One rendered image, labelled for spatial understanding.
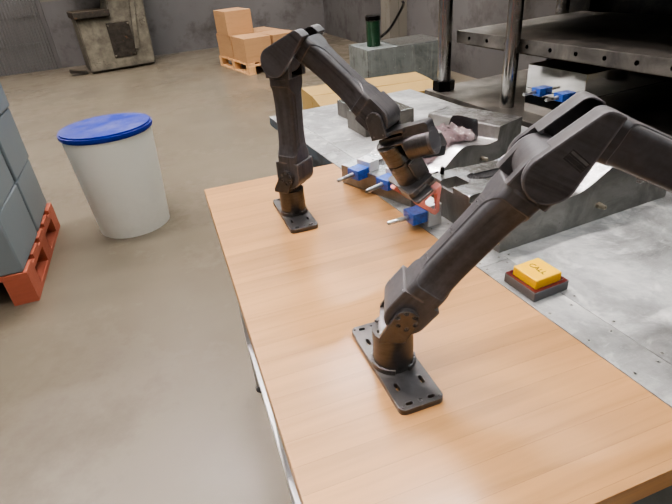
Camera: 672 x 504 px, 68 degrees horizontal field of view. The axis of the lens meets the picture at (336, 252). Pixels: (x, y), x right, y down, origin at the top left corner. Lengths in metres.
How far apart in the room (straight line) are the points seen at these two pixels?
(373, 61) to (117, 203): 3.68
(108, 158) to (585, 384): 2.68
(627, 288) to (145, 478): 1.46
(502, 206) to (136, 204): 2.71
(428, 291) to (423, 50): 5.64
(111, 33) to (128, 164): 6.76
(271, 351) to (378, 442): 0.26
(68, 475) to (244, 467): 0.57
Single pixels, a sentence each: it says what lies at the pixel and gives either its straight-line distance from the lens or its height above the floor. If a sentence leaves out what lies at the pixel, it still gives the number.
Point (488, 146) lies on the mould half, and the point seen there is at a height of 0.87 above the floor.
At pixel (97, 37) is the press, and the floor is 0.55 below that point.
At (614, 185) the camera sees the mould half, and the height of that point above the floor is 0.88.
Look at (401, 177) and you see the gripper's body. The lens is 1.10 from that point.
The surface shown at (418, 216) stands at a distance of 1.16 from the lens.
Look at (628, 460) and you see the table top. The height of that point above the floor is 0.80.
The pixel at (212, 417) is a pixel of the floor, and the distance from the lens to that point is 1.90.
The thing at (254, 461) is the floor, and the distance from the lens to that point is 1.74.
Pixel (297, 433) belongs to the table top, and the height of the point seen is 0.80.
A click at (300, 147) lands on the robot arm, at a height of 0.99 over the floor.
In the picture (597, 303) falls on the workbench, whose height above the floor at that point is 0.80.
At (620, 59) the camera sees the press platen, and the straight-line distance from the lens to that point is 1.87.
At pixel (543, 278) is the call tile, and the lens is 0.97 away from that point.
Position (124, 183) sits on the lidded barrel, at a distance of 3.11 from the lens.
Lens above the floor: 1.36
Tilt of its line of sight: 31 degrees down
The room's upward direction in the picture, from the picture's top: 5 degrees counter-clockwise
